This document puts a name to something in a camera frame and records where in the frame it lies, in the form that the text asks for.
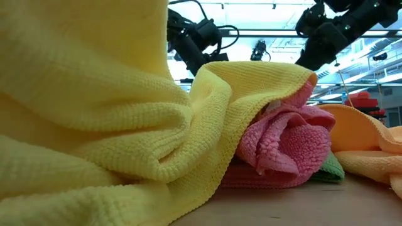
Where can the orange microfiber towel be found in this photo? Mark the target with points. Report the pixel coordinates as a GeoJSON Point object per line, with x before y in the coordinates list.
{"type": "Point", "coordinates": [361, 132]}

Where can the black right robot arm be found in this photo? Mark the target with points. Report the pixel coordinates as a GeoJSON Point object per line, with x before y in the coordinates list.
{"type": "Point", "coordinates": [370, 12]}

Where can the pink microfiber towel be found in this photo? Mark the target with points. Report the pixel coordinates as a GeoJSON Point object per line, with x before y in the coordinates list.
{"type": "Point", "coordinates": [282, 147]}

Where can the yellow microfiber towel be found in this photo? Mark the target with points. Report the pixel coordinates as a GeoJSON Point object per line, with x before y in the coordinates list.
{"type": "Point", "coordinates": [94, 125]}

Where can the green microfiber towel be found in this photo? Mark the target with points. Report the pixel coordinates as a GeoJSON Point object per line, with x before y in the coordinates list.
{"type": "Point", "coordinates": [331, 171]}

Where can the black ceiling fixture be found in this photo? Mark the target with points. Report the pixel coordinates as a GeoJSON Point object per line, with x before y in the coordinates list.
{"type": "Point", "coordinates": [380, 56]}

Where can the black overhead crossbar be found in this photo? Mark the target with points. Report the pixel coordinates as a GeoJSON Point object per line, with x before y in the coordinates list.
{"type": "Point", "coordinates": [267, 33]}

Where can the red stacked toolbox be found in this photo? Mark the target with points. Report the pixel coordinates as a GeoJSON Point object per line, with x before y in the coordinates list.
{"type": "Point", "coordinates": [364, 102]}

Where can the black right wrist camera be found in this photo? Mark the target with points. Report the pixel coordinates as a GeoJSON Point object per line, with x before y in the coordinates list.
{"type": "Point", "coordinates": [309, 19]}

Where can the black overhead camera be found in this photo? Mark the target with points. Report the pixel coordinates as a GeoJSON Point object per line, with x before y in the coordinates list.
{"type": "Point", "coordinates": [259, 50]}

